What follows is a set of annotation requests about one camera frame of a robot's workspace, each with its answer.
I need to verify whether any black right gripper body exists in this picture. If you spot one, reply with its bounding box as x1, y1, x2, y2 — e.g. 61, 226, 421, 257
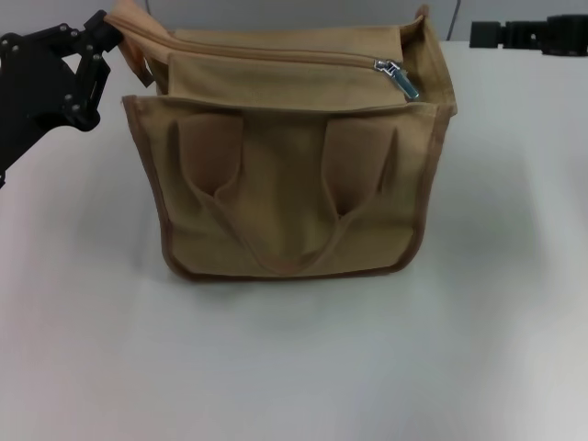
504, 15, 588, 59

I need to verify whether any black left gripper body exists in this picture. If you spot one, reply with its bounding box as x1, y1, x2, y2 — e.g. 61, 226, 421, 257
0, 31, 101, 189

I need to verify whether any silver metal zipper pull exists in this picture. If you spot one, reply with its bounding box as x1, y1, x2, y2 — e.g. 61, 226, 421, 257
372, 57, 422, 101

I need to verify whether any khaki canvas food bag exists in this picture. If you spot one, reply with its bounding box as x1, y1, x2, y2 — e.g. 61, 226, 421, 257
106, 0, 458, 281

